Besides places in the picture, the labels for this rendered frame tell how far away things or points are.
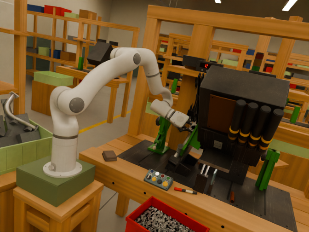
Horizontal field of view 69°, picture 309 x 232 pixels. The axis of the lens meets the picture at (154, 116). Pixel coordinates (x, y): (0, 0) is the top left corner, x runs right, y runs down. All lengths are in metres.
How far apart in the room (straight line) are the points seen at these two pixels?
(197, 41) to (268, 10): 9.97
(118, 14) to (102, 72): 12.13
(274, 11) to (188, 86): 10.07
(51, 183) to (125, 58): 0.69
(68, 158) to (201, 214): 0.74
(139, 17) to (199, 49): 11.07
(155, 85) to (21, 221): 1.03
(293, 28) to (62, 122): 1.42
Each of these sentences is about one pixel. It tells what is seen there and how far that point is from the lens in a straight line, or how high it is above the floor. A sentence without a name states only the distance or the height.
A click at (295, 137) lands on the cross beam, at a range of 1.82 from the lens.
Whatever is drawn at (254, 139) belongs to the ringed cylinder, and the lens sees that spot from 1.13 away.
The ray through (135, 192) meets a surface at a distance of 1.41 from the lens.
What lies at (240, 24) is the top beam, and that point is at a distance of 1.69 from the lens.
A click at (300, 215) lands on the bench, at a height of 0.88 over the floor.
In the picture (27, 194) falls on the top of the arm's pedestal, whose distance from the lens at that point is 1.31.
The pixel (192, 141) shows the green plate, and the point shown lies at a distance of 1.41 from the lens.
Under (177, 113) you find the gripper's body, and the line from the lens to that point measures 1.49.
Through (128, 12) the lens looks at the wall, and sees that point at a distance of 13.01.
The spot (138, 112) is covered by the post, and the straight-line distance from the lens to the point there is 1.94.
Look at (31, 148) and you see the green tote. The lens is 1.60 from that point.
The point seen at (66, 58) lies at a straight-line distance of 7.12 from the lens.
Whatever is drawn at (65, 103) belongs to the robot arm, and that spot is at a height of 1.33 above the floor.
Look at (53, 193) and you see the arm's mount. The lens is 1.19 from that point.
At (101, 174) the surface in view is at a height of 0.82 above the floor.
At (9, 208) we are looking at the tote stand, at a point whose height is 0.63.
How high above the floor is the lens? 1.63
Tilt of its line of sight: 16 degrees down
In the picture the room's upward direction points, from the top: 11 degrees clockwise
